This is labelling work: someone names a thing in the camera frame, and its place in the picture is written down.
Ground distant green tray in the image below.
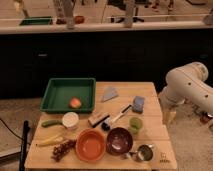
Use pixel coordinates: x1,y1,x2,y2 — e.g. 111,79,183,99
20,16,53,26

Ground green plastic tray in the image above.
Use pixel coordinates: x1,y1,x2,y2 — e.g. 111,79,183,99
40,78,96,114

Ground green cucumber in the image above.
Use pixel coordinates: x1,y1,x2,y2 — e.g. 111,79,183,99
41,120,62,128

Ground grey towel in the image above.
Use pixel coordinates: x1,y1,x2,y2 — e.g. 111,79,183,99
101,87,118,102

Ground silver measuring cup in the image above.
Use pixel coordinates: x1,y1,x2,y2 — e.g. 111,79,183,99
126,144,154,162

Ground wooden block eraser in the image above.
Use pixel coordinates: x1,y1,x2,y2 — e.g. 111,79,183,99
88,113,109,128

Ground white plastic cup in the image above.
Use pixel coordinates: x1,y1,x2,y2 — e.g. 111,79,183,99
62,112,79,130

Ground red orange apple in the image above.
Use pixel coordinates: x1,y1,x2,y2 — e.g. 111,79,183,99
69,97,82,109

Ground dark grape bunch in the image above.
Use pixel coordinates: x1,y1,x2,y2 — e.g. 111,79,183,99
51,140,76,162

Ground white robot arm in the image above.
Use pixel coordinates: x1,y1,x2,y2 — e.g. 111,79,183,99
159,62,213,115

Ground yellow banana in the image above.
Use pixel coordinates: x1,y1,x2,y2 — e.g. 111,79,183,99
36,136,64,147

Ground black white dish brush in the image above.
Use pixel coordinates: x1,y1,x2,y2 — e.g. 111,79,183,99
101,105,131,131

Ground blue sponge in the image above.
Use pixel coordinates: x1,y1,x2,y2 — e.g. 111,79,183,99
132,96,145,113

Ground purple bowl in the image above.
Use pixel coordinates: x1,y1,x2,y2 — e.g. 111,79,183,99
106,127,133,155

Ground green cup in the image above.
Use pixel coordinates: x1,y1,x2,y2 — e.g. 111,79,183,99
129,117,143,134

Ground orange bowl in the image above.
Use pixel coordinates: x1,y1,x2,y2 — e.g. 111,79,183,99
75,129,106,162

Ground black stand pole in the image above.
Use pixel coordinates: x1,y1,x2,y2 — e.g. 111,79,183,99
19,120,30,171

